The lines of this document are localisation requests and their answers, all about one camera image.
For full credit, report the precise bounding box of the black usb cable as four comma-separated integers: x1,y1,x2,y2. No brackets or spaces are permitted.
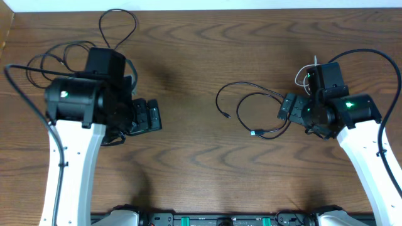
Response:
215,81,293,141

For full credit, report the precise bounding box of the white usb cable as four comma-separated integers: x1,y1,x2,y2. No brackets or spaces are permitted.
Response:
294,55,320,95

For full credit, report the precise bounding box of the thin black cable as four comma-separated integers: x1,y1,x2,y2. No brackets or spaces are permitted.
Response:
25,8,138,90

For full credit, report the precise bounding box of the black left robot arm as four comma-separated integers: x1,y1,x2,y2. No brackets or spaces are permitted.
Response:
40,47,162,225

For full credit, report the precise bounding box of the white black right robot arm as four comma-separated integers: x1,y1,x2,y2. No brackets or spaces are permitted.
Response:
278,62,401,225

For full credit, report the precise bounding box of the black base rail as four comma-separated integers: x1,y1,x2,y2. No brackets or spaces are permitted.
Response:
90,205,376,226

